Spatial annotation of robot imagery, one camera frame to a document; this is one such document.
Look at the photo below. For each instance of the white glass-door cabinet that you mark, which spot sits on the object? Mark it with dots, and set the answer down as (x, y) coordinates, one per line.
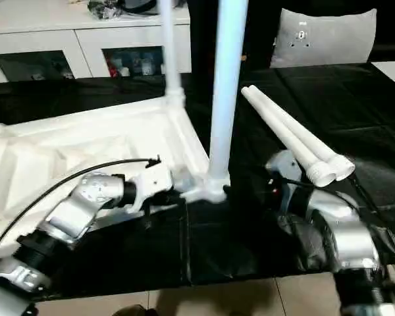
(52, 39)

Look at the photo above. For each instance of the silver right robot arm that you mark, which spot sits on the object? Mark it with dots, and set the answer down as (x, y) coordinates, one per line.
(342, 237)

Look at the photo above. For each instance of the white plastic table leg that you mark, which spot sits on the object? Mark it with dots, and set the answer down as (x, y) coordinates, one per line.
(303, 128)
(170, 46)
(283, 135)
(227, 85)

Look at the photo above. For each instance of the black cabinet with gold label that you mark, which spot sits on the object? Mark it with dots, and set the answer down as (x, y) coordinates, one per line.
(257, 33)

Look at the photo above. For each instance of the white plastic table top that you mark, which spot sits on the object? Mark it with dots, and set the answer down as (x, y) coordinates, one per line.
(52, 151)

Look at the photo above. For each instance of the dark round appliance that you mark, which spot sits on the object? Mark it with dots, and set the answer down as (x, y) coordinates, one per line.
(138, 5)

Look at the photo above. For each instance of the white flat board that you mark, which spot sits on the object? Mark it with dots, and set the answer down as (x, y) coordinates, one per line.
(392, 74)

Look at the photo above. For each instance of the grey cushion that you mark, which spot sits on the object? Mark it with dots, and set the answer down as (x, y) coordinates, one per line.
(322, 38)

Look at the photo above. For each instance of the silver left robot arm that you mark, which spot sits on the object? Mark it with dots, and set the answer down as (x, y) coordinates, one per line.
(66, 217)

